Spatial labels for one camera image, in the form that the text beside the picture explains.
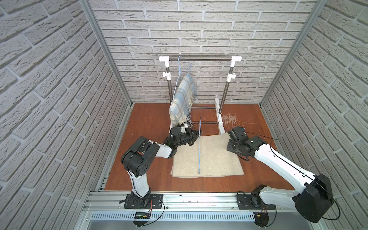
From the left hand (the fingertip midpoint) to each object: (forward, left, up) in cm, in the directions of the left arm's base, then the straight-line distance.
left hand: (201, 128), depth 84 cm
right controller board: (-44, -29, -18) cm, 55 cm away
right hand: (-10, -15, -5) cm, 19 cm away
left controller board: (-41, +32, -20) cm, 56 cm away
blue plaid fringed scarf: (+22, +9, +7) cm, 25 cm away
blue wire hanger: (+38, +13, +13) cm, 42 cm away
